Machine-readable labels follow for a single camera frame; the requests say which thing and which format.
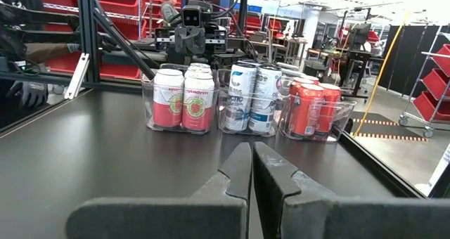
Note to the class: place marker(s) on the person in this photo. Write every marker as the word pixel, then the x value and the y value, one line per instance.
pixel 169 8
pixel 45 52

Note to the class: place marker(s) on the white red Spindrift can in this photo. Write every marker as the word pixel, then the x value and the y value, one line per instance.
pixel 198 105
pixel 168 102
pixel 200 64
pixel 198 70

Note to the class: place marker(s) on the black diagonal frame strut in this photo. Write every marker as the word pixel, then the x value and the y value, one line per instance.
pixel 123 42

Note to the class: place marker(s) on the silver flat bracket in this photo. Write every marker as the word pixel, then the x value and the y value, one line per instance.
pixel 77 77

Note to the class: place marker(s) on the dark monitor on stand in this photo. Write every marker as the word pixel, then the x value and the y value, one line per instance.
pixel 358 35

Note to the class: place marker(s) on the black mat with orange edge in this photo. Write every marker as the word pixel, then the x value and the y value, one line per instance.
pixel 386 126

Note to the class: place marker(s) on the black room divider panels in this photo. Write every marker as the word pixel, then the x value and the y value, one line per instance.
pixel 404 56

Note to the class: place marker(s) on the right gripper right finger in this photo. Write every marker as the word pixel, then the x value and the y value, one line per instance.
pixel 316 218

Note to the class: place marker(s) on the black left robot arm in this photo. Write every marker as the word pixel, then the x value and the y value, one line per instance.
pixel 244 42

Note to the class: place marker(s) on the red Fanta can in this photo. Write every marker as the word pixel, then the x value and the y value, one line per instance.
pixel 330 105
pixel 302 81
pixel 305 109

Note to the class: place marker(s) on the person's hand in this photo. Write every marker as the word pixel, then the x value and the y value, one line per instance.
pixel 28 93

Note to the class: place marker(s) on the red bin shelving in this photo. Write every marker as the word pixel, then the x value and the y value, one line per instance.
pixel 119 0

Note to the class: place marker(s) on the clear plastic bin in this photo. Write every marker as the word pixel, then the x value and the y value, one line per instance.
pixel 147 109
pixel 346 116
pixel 220 109

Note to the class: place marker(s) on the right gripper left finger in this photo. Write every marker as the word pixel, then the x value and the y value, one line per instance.
pixel 197 218

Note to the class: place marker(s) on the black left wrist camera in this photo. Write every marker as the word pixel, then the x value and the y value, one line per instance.
pixel 192 17

